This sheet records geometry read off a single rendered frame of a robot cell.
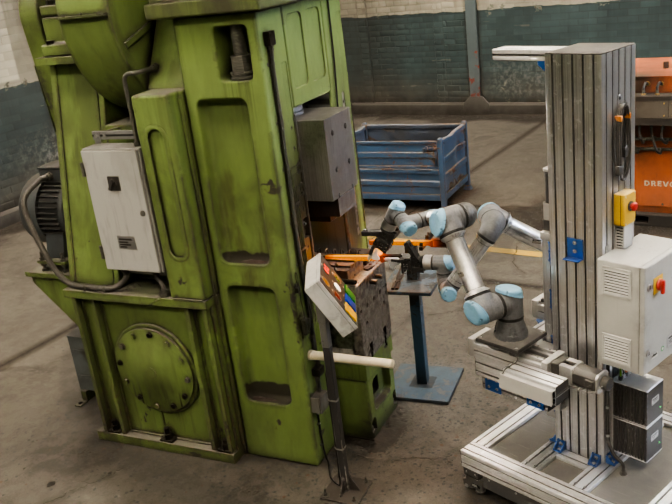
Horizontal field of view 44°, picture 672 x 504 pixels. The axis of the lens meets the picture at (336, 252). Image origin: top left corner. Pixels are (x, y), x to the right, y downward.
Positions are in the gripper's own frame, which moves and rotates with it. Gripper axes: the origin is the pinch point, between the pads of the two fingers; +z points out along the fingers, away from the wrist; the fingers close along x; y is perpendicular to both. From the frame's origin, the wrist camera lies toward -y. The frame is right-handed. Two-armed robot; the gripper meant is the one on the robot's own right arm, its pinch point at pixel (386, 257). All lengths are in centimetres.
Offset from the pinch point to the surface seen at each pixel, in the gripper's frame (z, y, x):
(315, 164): 23, -54, -17
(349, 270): 17.2, 4.1, -9.3
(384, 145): 151, 37, 369
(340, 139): 16, -62, -1
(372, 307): 11.8, 29.0, 0.2
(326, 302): -2, -8, -72
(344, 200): 16.4, -31.9, -5.2
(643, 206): -88, 92, 347
